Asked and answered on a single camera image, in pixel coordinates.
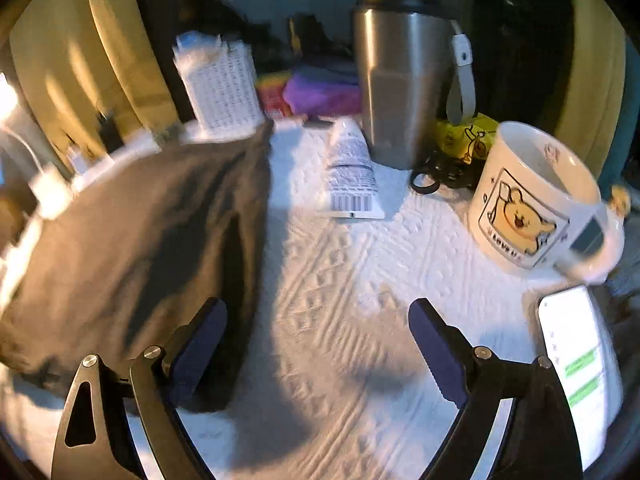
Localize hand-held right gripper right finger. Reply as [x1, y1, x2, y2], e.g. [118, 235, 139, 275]
[407, 297, 586, 480]

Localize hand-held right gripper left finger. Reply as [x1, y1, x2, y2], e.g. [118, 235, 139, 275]
[50, 296, 229, 480]

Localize dark grey t-shirt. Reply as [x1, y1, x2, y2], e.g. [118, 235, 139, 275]
[0, 120, 275, 414]

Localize white textured table cloth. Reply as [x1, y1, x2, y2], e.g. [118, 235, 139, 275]
[0, 120, 622, 480]

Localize smartphone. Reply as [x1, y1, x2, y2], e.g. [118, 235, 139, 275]
[535, 283, 626, 469]

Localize white cartoon mug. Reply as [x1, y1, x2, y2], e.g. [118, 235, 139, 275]
[467, 120, 626, 284]

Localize black scissors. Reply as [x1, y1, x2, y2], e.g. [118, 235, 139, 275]
[410, 152, 476, 195]

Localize white cream tube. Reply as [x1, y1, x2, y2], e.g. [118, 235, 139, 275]
[319, 117, 386, 220]

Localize white power strip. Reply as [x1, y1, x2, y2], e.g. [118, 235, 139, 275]
[70, 131, 161, 191]

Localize white desk lamp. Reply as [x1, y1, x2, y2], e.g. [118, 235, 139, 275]
[0, 72, 74, 219]

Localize yellow snack packet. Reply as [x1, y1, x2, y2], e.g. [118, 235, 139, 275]
[434, 112, 501, 164]

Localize white charger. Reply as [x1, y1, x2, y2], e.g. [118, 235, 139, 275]
[67, 145, 96, 174]

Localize black charger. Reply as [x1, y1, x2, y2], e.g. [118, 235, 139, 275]
[97, 111, 124, 154]

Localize white plastic basket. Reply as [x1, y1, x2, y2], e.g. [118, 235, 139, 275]
[172, 40, 266, 139]

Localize pink and yellow container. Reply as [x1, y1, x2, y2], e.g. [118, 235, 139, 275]
[255, 72, 294, 116]

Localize stainless steel tumbler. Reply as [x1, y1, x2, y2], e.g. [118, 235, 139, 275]
[352, 0, 476, 171]

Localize purple pouch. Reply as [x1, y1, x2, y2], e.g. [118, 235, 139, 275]
[282, 67, 362, 116]

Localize blue curtain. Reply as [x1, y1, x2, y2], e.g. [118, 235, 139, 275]
[597, 34, 640, 197]

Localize small blue capped bottle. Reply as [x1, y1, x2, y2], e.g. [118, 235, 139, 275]
[174, 30, 222, 57]

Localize yellow curtain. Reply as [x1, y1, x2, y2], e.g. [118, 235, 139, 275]
[9, 0, 177, 162]
[554, 0, 629, 179]

